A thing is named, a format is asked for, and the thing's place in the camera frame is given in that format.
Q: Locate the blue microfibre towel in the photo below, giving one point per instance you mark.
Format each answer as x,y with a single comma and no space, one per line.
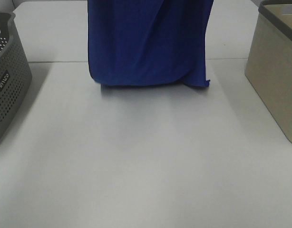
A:
147,42

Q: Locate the beige bin with grey rim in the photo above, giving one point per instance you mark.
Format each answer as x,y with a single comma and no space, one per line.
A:
269,64

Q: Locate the grey perforated plastic basket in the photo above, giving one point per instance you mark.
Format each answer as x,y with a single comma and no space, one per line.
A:
15,73

